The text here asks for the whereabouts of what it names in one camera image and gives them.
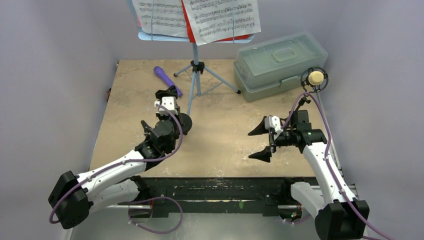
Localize black round-base microphone stand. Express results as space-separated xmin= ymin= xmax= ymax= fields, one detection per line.
xmin=155 ymin=85 xmax=193 ymax=136

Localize right sheet music page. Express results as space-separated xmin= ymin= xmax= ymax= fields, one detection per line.
xmin=183 ymin=0 xmax=261 ymax=46

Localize red folder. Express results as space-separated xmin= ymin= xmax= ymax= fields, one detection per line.
xmin=181 ymin=1 xmax=254 ymax=44

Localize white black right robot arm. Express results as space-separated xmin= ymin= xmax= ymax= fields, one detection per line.
xmin=248 ymin=110 xmax=370 ymax=240

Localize black tripod microphone stand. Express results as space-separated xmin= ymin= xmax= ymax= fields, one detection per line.
xmin=295 ymin=94 xmax=311 ymax=111

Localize sheet music page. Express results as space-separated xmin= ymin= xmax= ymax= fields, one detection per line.
xmin=131 ymin=0 xmax=188 ymax=38
xmin=183 ymin=0 xmax=261 ymax=46

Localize translucent green storage box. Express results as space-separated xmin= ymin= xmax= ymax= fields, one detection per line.
xmin=233 ymin=31 xmax=328 ymax=102

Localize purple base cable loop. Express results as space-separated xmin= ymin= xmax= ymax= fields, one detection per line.
xmin=127 ymin=196 xmax=184 ymax=235

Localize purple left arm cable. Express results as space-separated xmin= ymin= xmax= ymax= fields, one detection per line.
xmin=48 ymin=104 xmax=184 ymax=225

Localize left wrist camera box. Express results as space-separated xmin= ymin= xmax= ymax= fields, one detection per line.
xmin=154 ymin=96 xmax=180 ymax=116

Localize black pliers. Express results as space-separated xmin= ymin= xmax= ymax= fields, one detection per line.
xmin=140 ymin=120 xmax=153 ymax=137

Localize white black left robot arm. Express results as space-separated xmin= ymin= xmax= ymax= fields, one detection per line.
xmin=48 ymin=109 xmax=193 ymax=230

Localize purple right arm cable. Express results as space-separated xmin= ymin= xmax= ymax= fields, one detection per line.
xmin=281 ymin=92 xmax=395 ymax=240

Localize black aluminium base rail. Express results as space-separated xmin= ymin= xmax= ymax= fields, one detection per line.
xmin=116 ymin=176 xmax=320 ymax=218

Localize light blue music stand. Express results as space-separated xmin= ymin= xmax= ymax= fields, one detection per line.
xmin=127 ymin=0 xmax=241 ymax=114

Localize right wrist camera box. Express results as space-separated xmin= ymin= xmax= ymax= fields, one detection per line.
xmin=264 ymin=115 xmax=284 ymax=137

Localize left sheet music page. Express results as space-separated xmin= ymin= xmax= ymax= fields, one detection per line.
xmin=131 ymin=0 xmax=188 ymax=38

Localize purple toy microphone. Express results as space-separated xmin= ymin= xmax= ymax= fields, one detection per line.
xmin=153 ymin=66 xmax=183 ymax=97

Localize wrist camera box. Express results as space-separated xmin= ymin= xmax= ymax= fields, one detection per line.
xmin=264 ymin=115 xmax=284 ymax=137
xmin=154 ymin=96 xmax=180 ymax=116

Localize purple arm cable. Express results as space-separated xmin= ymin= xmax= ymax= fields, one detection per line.
xmin=281 ymin=92 xmax=395 ymax=240
xmin=48 ymin=104 xmax=184 ymax=225

